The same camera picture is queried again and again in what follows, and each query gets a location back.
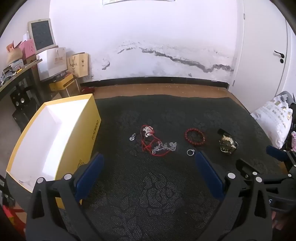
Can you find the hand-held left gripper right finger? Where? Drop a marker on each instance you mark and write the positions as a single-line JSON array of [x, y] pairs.
[[208, 176]]

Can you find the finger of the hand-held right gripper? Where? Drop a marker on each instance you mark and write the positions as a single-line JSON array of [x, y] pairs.
[[275, 151], [245, 168]]

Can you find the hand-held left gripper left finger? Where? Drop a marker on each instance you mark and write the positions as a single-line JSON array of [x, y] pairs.
[[90, 176]]

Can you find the gold wristwatch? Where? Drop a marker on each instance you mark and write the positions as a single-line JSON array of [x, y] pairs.
[[227, 143]]

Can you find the yellow cardboard box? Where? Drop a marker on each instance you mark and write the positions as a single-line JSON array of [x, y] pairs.
[[76, 129]]

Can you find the small silver earring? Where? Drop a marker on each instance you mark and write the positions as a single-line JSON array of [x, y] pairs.
[[132, 138]]

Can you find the person's right hand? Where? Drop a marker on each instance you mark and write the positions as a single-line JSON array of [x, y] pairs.
[[283, 222]]

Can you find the pink cloth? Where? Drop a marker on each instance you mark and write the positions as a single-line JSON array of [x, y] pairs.
[[293, 140]]

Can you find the white patterned pillow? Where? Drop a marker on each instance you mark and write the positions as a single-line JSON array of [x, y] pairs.
[[272, 118]]

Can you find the dark patterned mat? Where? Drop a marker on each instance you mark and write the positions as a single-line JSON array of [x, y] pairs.
[[148, 185]]

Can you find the red orange bag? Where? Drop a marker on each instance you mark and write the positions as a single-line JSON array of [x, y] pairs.
[[13, 214]]

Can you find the red cloth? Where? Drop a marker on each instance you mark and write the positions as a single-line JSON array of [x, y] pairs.
[[89, 89]]

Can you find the brown cardboard box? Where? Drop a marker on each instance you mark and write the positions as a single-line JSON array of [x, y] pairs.
[[72, 87]]

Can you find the flat yellow box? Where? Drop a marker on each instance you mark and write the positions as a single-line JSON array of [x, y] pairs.
[[61, 83]]

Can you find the black speaker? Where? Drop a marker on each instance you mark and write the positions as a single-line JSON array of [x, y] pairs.
[[19, 99]]

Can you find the white door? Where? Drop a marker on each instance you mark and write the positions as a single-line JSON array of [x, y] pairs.
[[259, 46]]

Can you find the brown gift bag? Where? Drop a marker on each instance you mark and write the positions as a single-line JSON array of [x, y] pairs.
[[78, 64]]

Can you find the black baseboard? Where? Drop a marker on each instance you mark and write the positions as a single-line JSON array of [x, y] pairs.
[[150, 80]]

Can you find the white gift bag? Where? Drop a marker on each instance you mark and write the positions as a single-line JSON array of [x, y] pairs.
[[52, 63]]

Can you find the black desk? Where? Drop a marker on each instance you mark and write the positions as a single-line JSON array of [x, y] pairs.
[[13, 80]]

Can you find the pink box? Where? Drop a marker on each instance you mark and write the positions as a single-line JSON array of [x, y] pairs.
[[29, 49]]

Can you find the woven basket bag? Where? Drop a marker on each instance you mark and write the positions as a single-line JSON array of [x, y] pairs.
[[14, 55]]

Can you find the beige framed board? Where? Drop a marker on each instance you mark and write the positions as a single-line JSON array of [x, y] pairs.
[[42, 34]]

